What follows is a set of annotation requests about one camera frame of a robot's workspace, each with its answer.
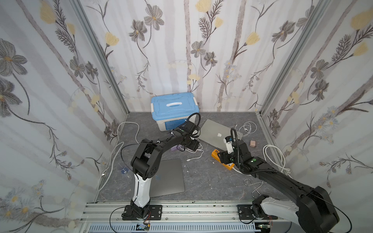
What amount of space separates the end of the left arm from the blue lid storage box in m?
0.17

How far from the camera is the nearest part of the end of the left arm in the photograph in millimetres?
716

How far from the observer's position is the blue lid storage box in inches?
38.4
